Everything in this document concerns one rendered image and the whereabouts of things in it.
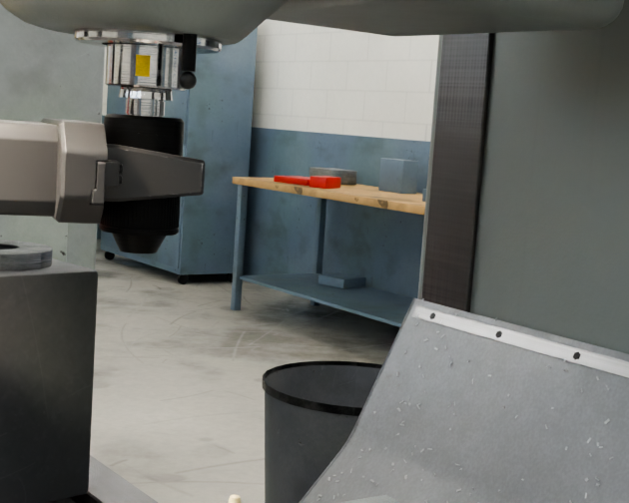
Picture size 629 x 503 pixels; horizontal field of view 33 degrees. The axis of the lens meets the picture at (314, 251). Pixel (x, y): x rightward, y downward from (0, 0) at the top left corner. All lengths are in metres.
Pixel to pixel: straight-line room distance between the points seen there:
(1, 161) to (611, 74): 0.47
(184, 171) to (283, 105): 7.42
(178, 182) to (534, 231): 0.37
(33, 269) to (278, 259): 7.19
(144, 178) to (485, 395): 0.40
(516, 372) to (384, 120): 6.21
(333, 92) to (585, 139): 6.69
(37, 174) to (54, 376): 0.30
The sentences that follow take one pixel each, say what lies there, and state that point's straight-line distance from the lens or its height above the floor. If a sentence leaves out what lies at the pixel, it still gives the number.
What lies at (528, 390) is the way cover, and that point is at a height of 1.07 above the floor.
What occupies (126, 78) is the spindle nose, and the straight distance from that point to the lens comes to 0.62.
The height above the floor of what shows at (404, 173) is 1.01.
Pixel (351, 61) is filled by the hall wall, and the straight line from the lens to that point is 7.39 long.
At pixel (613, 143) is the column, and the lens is 0.85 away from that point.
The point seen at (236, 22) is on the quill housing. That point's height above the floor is 1.32.
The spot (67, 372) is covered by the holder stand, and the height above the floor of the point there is 1.06.
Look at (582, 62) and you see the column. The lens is 0.87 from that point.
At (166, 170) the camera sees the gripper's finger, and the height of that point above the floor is 1.23.
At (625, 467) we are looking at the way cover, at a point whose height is 1.04.
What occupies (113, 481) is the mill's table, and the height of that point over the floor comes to 0.95.
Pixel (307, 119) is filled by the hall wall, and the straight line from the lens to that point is 7.77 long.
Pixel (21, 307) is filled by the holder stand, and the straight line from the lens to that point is 0.84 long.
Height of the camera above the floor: 1.27
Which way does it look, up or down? 7 degrees down
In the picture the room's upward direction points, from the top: 4 degrees clockwise
